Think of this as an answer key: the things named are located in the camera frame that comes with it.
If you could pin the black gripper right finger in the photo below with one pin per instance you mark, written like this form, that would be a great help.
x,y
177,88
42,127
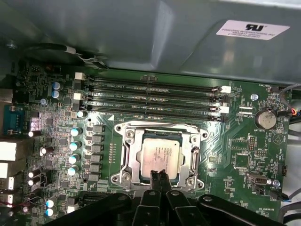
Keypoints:
x,y
181,209

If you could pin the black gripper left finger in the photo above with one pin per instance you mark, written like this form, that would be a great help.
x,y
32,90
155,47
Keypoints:
x,y
148,207

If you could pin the silver CPU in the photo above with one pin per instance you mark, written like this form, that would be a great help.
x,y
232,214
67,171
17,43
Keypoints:
x,y
160,153

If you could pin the metal socket cover frame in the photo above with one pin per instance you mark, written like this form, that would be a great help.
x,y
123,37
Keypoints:
x,y
135,141

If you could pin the CPU socket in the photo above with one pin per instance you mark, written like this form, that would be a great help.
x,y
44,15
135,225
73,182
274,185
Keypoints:
x,y
118,180

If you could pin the green motherboard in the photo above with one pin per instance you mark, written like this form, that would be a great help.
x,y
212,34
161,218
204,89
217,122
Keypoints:
x,y
235,146

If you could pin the black RAM slot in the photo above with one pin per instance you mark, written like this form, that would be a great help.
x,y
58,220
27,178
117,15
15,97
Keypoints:
x,y
176,104
176,114
176,87
176,95

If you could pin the silver coin cell battery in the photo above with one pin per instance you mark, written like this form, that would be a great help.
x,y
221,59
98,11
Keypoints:
x,y
265,118

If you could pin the blue serial port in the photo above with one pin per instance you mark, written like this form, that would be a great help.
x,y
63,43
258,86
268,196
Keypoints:
x,y
14,117

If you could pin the grey open PC case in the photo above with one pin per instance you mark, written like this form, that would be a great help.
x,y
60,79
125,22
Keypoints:
x,y
117,35

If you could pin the white case label sticker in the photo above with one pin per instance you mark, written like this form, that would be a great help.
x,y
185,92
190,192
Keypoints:
x,y
252,29

